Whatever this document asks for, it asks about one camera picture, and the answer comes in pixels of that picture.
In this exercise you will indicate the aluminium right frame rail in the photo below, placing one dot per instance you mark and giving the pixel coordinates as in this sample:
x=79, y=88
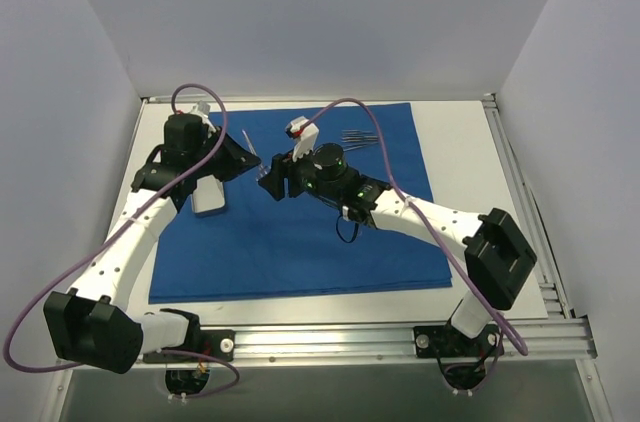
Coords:
x=546, y=271

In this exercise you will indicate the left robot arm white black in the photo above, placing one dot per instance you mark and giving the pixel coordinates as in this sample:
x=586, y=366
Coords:
x=89, y=323

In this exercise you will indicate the steel ring-handled forceps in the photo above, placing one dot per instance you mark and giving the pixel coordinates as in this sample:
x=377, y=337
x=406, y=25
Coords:
x=261, y=169

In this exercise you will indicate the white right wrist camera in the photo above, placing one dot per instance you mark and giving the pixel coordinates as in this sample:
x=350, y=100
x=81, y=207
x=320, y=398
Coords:
x=304, y=133

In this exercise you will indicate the aluminium frame rail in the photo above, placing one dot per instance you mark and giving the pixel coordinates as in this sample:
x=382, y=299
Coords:
x=393, y=343
x=315, y=99
x=546, y=271

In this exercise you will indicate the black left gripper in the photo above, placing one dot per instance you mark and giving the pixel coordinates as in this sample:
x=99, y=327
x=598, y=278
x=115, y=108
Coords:
x=222, y=153

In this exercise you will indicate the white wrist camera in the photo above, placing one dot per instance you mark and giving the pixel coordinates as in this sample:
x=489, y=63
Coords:
x=304, y=133
x=202, y=110

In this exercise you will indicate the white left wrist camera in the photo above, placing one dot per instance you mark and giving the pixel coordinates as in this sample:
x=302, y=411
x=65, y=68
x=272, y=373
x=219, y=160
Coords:
x=202, y=110

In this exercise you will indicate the stainless steel tray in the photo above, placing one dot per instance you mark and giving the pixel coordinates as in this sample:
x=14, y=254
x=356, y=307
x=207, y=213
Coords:
x=209, y=197

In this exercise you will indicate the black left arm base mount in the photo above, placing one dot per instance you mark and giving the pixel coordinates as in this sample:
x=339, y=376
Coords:
x=218, y=343

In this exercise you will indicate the blue surgical cloth wrap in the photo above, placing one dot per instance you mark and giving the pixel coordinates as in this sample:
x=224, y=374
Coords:
x=260, y=248

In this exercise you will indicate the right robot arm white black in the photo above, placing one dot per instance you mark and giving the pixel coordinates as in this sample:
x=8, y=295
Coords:
x=488, y=251

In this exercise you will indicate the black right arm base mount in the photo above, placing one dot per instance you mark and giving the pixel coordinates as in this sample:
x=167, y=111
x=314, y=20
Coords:
x=432, y=341

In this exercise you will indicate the aluminium front frame rail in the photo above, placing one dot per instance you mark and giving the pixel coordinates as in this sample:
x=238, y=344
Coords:
x=393, y=343

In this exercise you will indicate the steel straight long tweezers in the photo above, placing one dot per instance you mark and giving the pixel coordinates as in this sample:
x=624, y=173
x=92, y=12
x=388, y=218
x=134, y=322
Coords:
x=355, y=145

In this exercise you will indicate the aluminium back frame rail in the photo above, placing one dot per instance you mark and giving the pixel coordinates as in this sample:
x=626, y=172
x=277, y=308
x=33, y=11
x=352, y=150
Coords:
x=315, y=99

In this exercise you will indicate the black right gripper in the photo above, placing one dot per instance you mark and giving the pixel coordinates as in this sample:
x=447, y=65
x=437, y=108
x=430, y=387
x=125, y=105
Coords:
x=291, y=177

